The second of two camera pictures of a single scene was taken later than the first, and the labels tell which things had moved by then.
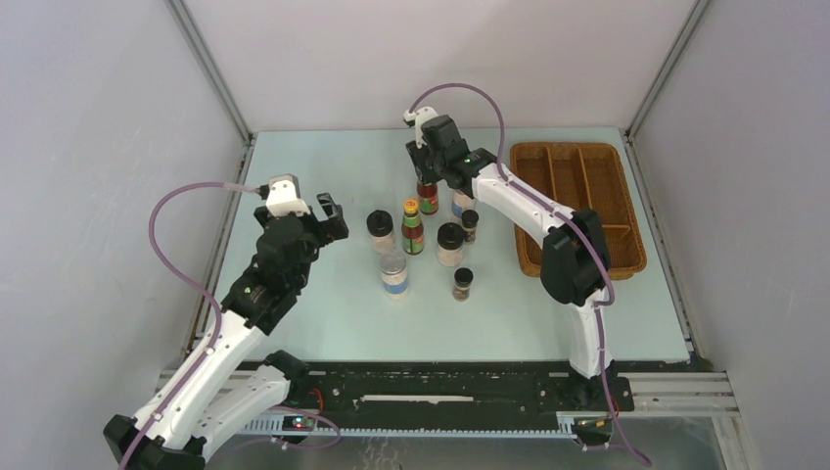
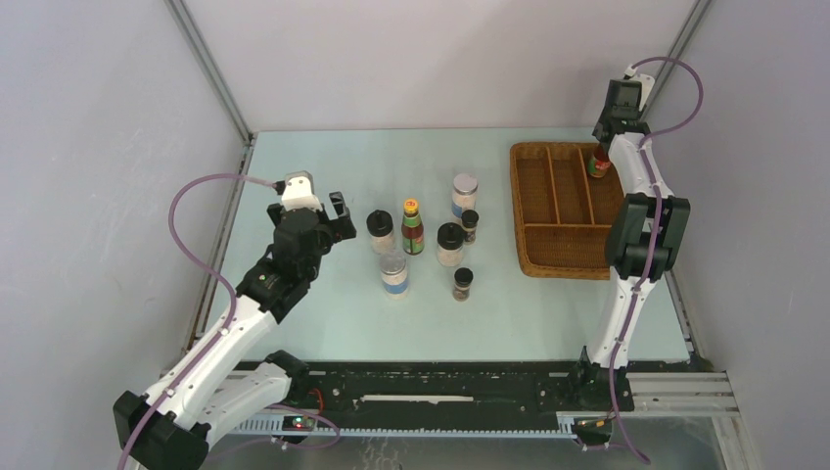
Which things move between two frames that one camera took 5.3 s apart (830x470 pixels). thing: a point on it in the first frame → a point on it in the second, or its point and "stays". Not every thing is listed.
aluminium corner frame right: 692,21 stays
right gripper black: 419,156 → 604,117
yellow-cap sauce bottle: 412,228 stays
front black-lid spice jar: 463,278 stays
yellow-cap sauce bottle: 428,198 → 598,164
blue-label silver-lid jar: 460,203 stays
